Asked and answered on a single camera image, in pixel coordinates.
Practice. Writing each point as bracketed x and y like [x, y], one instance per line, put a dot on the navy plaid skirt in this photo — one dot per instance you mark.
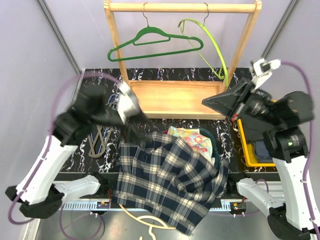
[167, 178]

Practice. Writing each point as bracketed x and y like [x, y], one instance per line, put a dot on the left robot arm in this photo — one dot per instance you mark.
[38, 195]

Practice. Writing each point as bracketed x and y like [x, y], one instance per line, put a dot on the dark green plastic hanger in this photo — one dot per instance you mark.
[155, 42]

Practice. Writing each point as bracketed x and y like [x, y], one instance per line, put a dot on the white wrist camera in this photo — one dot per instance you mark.
[262, 70]
[128, 103]

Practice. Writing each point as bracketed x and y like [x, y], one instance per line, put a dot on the yellow plastic tray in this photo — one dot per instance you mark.
[248, 150]

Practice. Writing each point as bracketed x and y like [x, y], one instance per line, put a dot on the dark blue folded cloth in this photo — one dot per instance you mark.
[261, 153]

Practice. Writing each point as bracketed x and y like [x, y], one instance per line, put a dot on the wooden hanger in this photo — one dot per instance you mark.
[141, 219]

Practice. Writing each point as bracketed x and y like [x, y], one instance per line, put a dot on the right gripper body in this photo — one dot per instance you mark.
[254, 104]

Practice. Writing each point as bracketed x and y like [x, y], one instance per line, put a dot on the wooden clothes rack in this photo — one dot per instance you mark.
[178, 98]

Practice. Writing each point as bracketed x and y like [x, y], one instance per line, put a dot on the light blue plastic hanger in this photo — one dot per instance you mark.
[101, 140]

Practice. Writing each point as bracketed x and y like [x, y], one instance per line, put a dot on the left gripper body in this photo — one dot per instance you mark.
[115, 118]

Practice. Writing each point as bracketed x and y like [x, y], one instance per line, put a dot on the pastel floral skirt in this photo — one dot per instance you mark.
[198, 142]

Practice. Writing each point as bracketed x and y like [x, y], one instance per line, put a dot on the grey plastic hanger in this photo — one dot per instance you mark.
[96, 142]
[103, 137]

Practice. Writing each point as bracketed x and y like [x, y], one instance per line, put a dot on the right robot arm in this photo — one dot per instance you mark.
[293, 218]

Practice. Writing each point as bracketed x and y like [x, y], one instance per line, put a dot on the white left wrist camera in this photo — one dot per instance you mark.
[128, 103]

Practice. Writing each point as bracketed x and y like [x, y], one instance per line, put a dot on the black knitted cloth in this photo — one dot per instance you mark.
[254, 128]

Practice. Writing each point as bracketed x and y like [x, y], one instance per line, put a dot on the teal transparent plastic basin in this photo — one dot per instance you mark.
[215, 153]

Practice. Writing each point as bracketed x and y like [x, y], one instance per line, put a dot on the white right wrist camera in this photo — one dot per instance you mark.
[262, 70]

